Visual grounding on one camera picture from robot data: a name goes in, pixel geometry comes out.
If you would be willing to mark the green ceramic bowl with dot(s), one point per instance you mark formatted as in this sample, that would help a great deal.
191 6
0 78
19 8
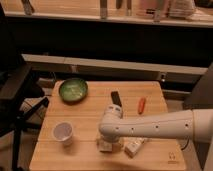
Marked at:
73 90

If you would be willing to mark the orange carrot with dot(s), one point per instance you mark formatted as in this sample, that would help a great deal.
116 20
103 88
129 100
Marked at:
141 105

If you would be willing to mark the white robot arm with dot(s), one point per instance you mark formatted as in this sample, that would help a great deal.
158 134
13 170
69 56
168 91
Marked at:
194 124

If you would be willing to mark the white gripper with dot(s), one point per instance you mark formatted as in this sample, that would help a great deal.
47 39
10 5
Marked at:
109 141

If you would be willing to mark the white paper cup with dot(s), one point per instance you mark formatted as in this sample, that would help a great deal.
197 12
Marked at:
63 133

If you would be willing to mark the black rectangular block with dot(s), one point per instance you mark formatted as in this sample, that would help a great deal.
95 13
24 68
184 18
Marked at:
116 98

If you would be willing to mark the white plastic bottle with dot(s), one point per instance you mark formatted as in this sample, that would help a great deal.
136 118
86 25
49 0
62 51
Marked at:
133 147

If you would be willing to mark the white sponge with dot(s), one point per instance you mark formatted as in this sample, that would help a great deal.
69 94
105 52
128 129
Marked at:
104 146

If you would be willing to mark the black chair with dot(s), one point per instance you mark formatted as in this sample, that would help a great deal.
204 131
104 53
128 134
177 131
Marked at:
19 85

